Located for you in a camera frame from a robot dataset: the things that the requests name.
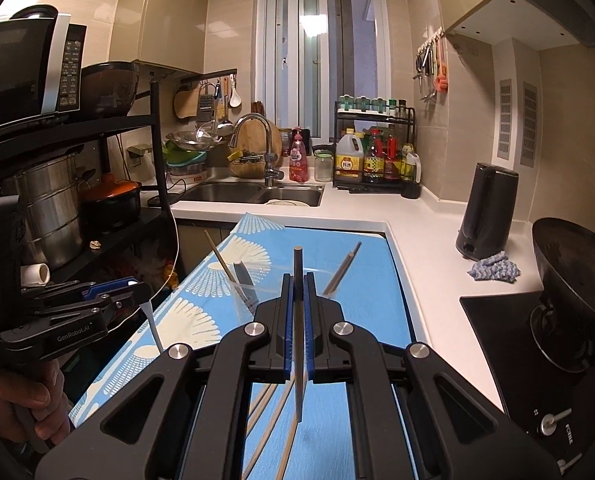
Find white plastic tube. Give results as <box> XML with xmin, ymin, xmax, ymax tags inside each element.
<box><xmin>20</xmin><ymin>262</ymin><xmax>53</xmax><ymax>289</ymax></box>

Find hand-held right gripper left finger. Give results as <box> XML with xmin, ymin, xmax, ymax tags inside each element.
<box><xmin>35</xmin><ymin>275</ymin><xmax>298</xmax><ymax>480</ymax></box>

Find person's left hand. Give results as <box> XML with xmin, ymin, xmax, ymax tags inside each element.
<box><xmin>0</xmin><ymin>359</ymin><xmax>74</xmax><ymax>456</ymax></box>

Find red sauce bottle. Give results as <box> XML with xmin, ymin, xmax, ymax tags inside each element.
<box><xmin>383</xmin><ymin>134</ymin><xmax>403</xmax><ymax>181</ymax></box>

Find steel stockpot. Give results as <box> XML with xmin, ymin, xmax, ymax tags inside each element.
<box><xmin>2</xmin><ymin>154</ymin><xmax>87</xmax><ymax>272</ymax></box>

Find green basin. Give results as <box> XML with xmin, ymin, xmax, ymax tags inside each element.
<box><xmin>162</xmin><ymin>141</ymin><xmax>209</xmax><ymax>167</ymax></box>

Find wall socket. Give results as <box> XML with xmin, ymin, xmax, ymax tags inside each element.
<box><xmin>126</xmin><ymin>143</ymin><xmax>152</xmax><ymax>167</ymax></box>

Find black spice rack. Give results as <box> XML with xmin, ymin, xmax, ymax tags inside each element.
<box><xmin>333</xmin><ymin>101</ymin><xmax>419</xmax><ymax>194</ymax></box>

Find metal grater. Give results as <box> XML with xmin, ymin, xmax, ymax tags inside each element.
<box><xmin>196</xmin><ymin>84</ymin><xmax>218</xmax><ymax>122</ymax></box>

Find round wooden cutting board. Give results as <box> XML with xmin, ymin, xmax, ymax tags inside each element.
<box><xmin>229</xmin><ymin>120</ymin><xmax>284</xmax><ymax>179</ymax></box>

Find yellow-label sauce bottle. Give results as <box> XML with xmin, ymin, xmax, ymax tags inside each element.
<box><xmin>363</xmin><ymin>128</ymin><xmax>386</xmax><ymax>184</ymax></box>

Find black wok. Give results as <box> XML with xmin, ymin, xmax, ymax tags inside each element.
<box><xmin>531</xmin><ymin>217</ymin><xmax>595</xmax><ymax>347</ymax></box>

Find black microwave oven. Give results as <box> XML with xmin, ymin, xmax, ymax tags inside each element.
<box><xmin>0</xmin><ymin>5</ymin><xmax>88</xmax><ymax>128</ymax></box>

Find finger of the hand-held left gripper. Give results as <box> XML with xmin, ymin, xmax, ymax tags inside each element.
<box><xmin>32</xmin><ymin>284</ymin><xmax>152</xmax><ymax>329</ymax></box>
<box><xmin>22</xmin><ymin>278</ymin><xmax>142</xmax><ymax>307</ymax></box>

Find white striped ceramic spoon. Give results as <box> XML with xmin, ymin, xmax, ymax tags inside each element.
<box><xmin>234</xmin><ymin>261</ymin><xmax>258</xmax><ymax>308</ymax></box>

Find hanging wooden cutting board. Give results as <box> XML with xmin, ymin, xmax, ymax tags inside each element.
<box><xmin>172</xmin><ymin>87</ymin><xmax>201</xmax><ymax>122</ymax></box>

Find blue floral table mat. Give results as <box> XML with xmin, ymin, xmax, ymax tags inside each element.
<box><xmin>70</xmin><ymin>212</ymin><xmax>413</xmax><ymax>480</ymax></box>

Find wall vent grille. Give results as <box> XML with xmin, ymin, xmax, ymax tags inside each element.
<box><xmin>497</xmin><ymin>79</ymin><xmax>515</xmax><ymax>159</ymax></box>
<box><xmin>519</xmin><ymin>81</ymin><xmax>539</xmax><ymax>167</ymax></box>

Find brown bowl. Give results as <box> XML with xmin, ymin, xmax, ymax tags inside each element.
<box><xmin>80</xmin><ymin>61</ymin><xmax>141</xmax><ymax>119</ymax></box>

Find green oil bottle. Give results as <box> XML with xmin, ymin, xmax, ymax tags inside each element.
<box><xmin>401</xmin><ymin>144</ymin><xmax>423</xmax><ymax>184</ymax></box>

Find orange lidded pot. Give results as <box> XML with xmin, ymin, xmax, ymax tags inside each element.
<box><xmin>79</xmin><ymin>172</ymin><xmax>144</xmax><ymax>234</ymax></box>

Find white framed window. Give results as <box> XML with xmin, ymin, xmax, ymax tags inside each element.
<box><xmin>264</xmin><ymin>0</ymin><xmax>394</xmax><ymax>142</ymax></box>

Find steel strainer bowl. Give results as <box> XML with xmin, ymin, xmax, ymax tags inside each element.
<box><xmin>164</xmin><ymin>130</ymin><xmax>227</xmax><ymax>154</ymax></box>

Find black electric kettle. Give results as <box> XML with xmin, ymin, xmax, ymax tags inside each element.
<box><xmin>454</xmin><ymin>162</ymin><xmax>521</xmax><ymax>261</ymax></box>

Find chrome faucet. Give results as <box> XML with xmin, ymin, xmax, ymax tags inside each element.
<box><xmin>226</xmin><ymin>113</ymin><xmax>284</xmax><ymax>189</ymax></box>

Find black hanging rail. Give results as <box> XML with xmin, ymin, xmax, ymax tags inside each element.
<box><xmin>179</xmin><ymin>68</ymin><xmax>239</xmax><ymax>87</ymax></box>

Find black burner grate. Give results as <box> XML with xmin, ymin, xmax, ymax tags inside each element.
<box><xmin>529</xmin><ymin>300</ymin><xmax>595</xmax><ymax>374</ymax></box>

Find hanging kitchen tools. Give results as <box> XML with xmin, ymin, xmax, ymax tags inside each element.
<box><xmin>414</xmin><ymin>34</ymin><xmax>451</xmax><ymax>104</ymax></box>

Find row of spice jars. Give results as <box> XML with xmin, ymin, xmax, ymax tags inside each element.
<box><xmin>338</xmin><ymin>93</ymin><xmax>409</xmax><ymax>114</ymax></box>

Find black glass gas stove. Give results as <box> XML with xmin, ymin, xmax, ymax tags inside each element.
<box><xmin>459</xmin><ymin>289</ymin><xmax>595</xmax><ymax>480</ymax></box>

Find stove knob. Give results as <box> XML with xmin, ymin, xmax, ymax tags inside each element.
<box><xmin>536</xmin><ymin>406</ymin><xmax>574</xmax><ymax>437</ymax></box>

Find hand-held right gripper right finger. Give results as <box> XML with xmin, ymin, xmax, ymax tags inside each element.
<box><xmin>305</xmin><ymin>275</ymin><xmax>561</xmax><ymax>480</ymax></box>

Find glass jar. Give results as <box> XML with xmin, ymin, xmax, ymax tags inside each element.
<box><xmin>313</xmin><ymin>149</ymin><xmax>335</xmax><ymax>184</ymax></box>

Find large yellow-label jug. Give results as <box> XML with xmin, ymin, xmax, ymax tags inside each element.
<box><xmin>333</xmin><ymin>128</ymin><xmax>366</xmax><ymax>185</ymax></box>

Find black shelf rack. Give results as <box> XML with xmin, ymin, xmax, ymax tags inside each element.
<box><xmin>0</xmin><ymin>80</ymin><xmax>179</xmax><ymax>288</ymax></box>

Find clear plastic utensil holder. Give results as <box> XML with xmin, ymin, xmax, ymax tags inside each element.
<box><xmin>230</xmin><ymin>269</ymin><xmax>349</xmax><ymax>322</ymax></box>

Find steel sink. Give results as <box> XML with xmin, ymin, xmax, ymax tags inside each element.
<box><xmin>176</xmin><ymin>181</ymin><xmax>327</xmax><ymax>209</ymax></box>

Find pink dish soap bottle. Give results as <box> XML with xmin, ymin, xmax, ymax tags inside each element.
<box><xmin>288</xmin><ymin>127</ymin><xmax>311</xmax><ymax>184</ymax></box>

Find blue-grey dish cloth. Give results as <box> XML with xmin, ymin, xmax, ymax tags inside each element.
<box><xmin>467</xmin><ymin>249</ymin><xmax>523</xmax><ymax>284</ymax></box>

